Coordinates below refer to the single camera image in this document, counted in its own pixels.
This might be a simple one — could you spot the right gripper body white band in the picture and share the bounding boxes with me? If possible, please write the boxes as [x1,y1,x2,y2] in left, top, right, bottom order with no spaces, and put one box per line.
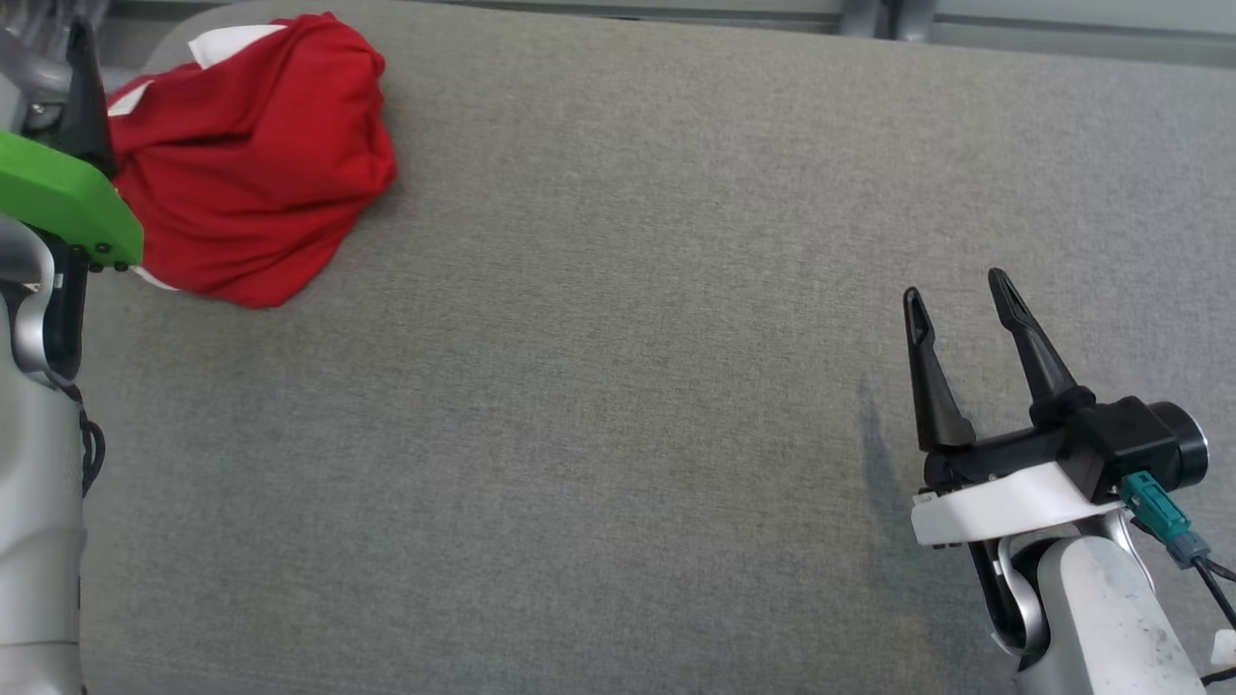
[911,413,1126,653]

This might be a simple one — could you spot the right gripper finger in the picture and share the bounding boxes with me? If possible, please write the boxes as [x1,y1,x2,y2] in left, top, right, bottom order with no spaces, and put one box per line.
[903,286,976,455]
[987,267,1097,431]

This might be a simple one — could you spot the grey fabric sofa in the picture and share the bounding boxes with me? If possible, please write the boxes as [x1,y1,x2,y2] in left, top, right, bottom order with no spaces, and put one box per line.
[72,0,1236,695]

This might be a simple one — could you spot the grey wall base rail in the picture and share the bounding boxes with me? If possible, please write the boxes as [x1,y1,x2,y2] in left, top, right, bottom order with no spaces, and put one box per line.
[97,0,1236,69]

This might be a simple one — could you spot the right black cable teal connector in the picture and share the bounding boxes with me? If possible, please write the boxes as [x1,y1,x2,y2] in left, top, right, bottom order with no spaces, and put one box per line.
[1120,471,1236,688]

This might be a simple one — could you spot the grey metal post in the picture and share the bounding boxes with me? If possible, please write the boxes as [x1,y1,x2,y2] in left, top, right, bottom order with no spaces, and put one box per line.
[892,0,940,42]
[838,0,885,38]

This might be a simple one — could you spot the red T-shirt white sleeves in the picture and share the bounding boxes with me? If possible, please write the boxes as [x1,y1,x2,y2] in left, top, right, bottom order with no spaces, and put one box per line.
[104,12,399,310]

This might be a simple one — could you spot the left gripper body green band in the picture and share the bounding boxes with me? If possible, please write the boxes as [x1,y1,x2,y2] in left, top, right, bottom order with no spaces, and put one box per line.
[0,130,144,382]

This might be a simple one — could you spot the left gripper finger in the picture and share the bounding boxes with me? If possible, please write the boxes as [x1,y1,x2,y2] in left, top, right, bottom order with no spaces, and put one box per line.
[56,17,119,180]

